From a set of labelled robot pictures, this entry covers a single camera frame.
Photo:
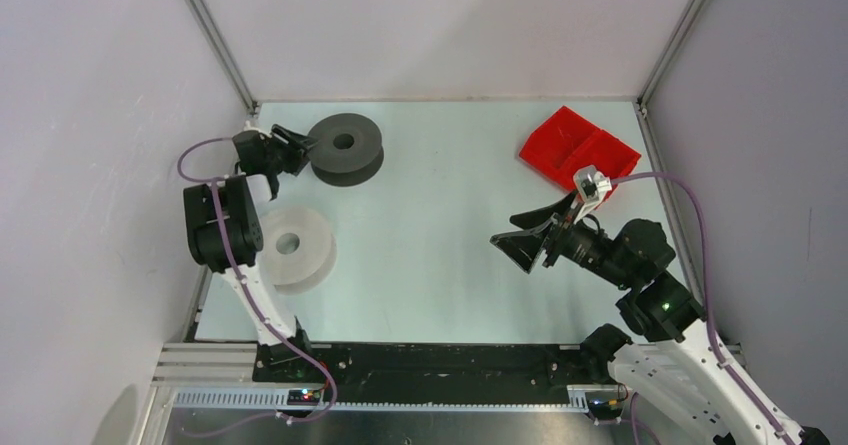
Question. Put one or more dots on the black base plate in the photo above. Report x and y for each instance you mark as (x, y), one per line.
(438, 374)

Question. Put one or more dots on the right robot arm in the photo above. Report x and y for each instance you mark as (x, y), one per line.
(667, 354)

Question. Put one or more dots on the white translucent spool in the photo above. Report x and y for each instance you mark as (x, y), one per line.
(299, 251)

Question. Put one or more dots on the dark grey spool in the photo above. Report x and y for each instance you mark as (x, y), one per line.
(348, 151)

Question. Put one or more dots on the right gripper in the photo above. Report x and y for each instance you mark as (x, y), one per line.
(523, 247)

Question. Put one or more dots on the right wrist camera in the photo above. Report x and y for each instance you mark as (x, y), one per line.
(592, 185)

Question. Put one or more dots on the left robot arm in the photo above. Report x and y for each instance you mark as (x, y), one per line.
(224, 232)

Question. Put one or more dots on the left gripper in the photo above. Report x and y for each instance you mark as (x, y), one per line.
(299, 141)

